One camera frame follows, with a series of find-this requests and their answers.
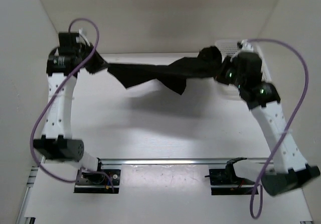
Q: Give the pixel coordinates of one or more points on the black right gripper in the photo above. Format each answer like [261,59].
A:
[227,63]

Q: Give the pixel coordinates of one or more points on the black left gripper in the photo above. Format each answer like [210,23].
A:
[100,64]

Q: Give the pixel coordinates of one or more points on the black shorts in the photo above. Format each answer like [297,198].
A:
[175,75]

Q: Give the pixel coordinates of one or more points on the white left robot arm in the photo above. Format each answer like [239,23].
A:
[51,135]

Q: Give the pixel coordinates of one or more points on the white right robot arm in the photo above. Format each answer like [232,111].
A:
[286,169]

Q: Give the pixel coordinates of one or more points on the white perforated plastic basket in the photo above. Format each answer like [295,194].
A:
[232,47]

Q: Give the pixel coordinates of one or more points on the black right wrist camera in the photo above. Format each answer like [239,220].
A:
[248,64]

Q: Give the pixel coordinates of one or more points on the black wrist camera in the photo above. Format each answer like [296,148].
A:
[68,39]
[248,64]

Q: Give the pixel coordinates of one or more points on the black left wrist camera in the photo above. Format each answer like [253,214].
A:
[68,39]

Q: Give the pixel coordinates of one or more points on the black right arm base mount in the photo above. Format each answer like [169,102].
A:
[236,178]

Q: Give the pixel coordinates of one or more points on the aluminium table edge rail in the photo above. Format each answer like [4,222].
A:
[168,161]

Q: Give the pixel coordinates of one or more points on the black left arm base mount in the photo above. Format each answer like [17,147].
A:
[87,182]

